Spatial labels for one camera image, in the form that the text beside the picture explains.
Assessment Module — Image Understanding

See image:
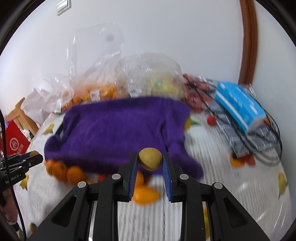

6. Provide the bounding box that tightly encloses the large orange mandarin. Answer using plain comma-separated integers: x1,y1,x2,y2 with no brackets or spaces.
67,166,87,186

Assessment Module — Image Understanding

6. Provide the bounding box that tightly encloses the oval orange kumquat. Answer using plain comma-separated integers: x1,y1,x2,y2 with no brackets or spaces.
132,185,159,205

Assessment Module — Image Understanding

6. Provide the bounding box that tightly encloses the small tan longan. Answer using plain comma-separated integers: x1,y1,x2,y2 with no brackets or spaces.
138,148,163,171

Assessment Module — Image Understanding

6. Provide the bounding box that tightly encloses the person's left hand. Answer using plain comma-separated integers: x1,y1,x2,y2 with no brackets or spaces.
3,189,18,225

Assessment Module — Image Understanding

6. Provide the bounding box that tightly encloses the red paper bag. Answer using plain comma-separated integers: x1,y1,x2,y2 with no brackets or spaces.
6,121,30,155

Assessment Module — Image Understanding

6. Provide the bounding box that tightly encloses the cherry tomato near towel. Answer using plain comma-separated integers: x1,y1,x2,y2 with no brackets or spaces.
97,174,107,183

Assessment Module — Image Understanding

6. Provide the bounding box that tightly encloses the wooden chair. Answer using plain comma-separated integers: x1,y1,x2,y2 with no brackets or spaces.
4,97,39,136

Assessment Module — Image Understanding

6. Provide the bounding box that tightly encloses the small orange kumquat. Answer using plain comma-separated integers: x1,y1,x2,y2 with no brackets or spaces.
135,171,144,187

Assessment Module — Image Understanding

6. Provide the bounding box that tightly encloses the fruit print tablecloth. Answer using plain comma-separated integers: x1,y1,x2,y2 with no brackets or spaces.
12,111,293,241

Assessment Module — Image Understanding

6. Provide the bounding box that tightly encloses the white plastic bag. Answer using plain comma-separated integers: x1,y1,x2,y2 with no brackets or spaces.
21,88,61,124

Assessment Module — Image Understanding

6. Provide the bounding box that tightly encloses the clear bag with tomatoes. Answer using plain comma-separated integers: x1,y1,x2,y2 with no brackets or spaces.
43,73,82,114

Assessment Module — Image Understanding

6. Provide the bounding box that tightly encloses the purple towel on tray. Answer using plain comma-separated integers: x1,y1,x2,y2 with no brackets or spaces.
44,96,204,179

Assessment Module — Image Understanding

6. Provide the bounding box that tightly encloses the checkered grey cloth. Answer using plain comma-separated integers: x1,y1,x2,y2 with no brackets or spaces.
206,78,278,159

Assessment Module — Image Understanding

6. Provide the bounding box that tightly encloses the red cherry tomato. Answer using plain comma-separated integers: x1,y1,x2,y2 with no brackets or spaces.
207,115,217,126

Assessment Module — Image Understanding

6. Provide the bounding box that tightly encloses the clear bag of kumquats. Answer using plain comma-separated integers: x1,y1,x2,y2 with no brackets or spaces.
67,22,124,101

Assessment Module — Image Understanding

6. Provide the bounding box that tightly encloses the blue tissue box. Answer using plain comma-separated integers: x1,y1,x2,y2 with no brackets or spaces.
215,82,266,132

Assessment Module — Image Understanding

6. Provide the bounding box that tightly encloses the bag of red dates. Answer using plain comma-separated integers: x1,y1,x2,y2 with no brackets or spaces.
183,73,215,113

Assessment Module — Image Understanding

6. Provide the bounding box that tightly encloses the clear bag yellow fruit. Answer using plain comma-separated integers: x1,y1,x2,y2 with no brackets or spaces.
115,53,185,100

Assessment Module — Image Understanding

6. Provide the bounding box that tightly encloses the black cable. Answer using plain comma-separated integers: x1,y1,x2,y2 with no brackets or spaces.
184,74,283,167

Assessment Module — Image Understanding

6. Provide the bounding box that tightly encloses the brown door frame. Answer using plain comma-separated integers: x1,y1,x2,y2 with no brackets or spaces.
238,0,258,85

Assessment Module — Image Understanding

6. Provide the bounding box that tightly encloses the white wall switch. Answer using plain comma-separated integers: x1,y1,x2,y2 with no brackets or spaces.
56,0,71,16

